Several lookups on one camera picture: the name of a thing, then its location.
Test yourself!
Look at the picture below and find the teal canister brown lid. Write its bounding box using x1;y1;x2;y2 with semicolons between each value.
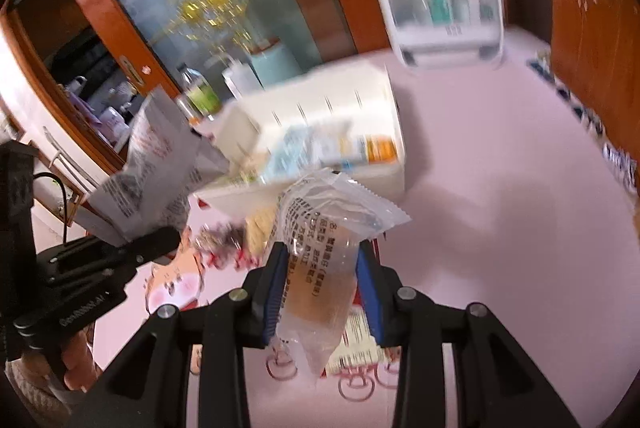
249;37;307;85

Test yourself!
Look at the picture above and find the white squeeze bottle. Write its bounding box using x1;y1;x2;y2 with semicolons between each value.
222;55;264;100

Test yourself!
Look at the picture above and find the black cable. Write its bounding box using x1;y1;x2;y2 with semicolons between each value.
32;171;69;245

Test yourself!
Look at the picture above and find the metal can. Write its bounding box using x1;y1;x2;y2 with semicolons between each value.
174;97;199;125

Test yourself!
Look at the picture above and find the light blue snack packet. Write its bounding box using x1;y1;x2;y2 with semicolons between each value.
266;122;402;172

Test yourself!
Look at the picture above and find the metal door handle plate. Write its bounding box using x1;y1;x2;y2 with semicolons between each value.
118;55;144;92

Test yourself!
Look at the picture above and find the white plastic storage bin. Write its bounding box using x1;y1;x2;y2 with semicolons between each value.
194;60;407;210

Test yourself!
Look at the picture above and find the grey long-handled tool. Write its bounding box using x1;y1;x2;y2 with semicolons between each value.
42;125;99;192

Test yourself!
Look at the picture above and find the row of shoes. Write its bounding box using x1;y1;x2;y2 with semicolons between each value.
526;50;640;196

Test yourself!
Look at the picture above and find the wooden shelf cabinet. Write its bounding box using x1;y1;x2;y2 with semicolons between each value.
549;0;640;151

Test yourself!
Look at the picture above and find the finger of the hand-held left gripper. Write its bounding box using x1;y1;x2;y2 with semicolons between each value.
37;227;181;290

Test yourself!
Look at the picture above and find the white countertop storage cabinet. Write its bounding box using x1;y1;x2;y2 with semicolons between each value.
356;0;507;70

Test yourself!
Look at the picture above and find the white foil snack packet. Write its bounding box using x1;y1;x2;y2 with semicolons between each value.
84;90;232;245

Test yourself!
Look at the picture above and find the mixed nuts snack packet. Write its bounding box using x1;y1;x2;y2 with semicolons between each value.
194;219;247;255

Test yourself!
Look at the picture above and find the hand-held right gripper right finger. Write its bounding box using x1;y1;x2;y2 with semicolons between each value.
354;239;567;428

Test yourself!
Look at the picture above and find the person's left hand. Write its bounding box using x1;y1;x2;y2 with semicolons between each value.
22;327;98;392

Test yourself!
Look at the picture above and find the beige grain snack packet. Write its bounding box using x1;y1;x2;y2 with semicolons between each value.
324;303;402;377

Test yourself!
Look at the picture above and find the person's left forearm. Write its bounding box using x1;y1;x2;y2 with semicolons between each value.
2;355;71;416

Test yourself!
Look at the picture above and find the yellow cracker snack packet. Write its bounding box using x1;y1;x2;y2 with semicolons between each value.
244;202;281;255

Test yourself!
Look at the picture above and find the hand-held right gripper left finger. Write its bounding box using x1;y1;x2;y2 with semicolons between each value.
65;243;291;428

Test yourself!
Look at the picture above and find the glass bottle green label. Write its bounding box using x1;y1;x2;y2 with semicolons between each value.
177;63;224;119

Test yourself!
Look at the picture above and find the clear printed snack packet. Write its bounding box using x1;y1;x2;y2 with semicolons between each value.
271;167;413;377

